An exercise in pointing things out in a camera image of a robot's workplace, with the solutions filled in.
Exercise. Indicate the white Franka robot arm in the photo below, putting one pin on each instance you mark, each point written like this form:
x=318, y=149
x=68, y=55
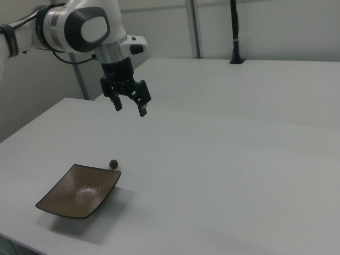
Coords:
x=93, y=29

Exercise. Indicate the grey partition post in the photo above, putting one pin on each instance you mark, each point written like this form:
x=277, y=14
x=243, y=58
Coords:
x=81, y=79
x=193, y=29

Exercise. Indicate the black camera pole with base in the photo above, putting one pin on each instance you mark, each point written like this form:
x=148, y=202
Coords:
x=235, y=32

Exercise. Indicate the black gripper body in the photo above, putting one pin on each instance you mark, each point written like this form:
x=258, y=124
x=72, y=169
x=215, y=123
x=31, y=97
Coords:
x=118, y=73

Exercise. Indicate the brown square ceramic plate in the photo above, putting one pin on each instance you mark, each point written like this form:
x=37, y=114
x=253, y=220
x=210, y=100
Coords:
x=79, y=192

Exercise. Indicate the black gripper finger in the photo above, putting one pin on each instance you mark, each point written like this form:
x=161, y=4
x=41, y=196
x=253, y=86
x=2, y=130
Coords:
x=143, y=98
x=117, y=102

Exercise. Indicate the red strawberry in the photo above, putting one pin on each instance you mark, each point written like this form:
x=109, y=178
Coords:
x=113, y=163

